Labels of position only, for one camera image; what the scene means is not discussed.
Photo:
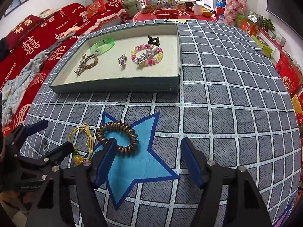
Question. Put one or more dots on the white mug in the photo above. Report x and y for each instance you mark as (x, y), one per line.
(197, 9)

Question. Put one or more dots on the beige armchair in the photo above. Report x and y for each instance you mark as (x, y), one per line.
(132, 7)

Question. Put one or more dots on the black wall television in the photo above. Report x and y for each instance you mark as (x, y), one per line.
(289, 11)

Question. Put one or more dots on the green potted plant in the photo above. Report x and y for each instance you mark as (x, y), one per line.
(266, 24)

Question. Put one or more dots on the silver charm on bracelet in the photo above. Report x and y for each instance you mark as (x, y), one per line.
(149, 53)

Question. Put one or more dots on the grey patterned blanket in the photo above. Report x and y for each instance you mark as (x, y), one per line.
(14, 89)

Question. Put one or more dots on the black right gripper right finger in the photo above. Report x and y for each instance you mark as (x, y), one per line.
(195, 162)

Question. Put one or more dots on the black hair claw clip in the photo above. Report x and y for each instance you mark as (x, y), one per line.
(153, 41)

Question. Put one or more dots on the pink floral gift box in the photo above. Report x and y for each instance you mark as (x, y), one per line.
(232, 9)

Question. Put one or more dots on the red square cushion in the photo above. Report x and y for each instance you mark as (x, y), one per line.
(95, 8)

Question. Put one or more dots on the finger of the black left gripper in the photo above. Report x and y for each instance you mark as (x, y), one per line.
(57, 155)
(23, 131)

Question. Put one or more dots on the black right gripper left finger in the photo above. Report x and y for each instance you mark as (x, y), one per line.
(102, 159)

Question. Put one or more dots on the grey checkered tablecloth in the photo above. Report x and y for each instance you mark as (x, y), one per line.
(232, 105)

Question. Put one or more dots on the red round rug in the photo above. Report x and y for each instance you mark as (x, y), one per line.
(188, 15)

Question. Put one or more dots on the silver dangling earring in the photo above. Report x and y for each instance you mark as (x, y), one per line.
(122, 60)

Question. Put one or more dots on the green jewelry tray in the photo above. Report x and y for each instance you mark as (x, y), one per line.
(132, 58)

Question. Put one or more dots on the red plastic colander bowl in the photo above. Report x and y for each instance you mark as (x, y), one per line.
(167, 13)

